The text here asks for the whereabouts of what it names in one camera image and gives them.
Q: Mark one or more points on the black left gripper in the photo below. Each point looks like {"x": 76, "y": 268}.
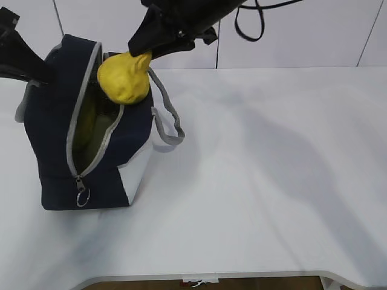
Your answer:
{"x": 18, "y": 60}

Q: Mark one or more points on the navy blue lunch bag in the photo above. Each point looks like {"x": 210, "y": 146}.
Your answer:
{"x": 49, "y": 114}

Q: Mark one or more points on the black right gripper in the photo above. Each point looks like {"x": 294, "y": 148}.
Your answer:
{"x": 172, "y": 26}

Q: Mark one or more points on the white bracket under table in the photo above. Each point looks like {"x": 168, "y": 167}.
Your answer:
{"x": 196, "y": 280}

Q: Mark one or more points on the yellow pear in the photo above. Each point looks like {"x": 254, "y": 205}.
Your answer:
{"x": 124, "y": 78}

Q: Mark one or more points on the yellow banana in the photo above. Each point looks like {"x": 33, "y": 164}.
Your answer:
{"x": 85, "y": 124}

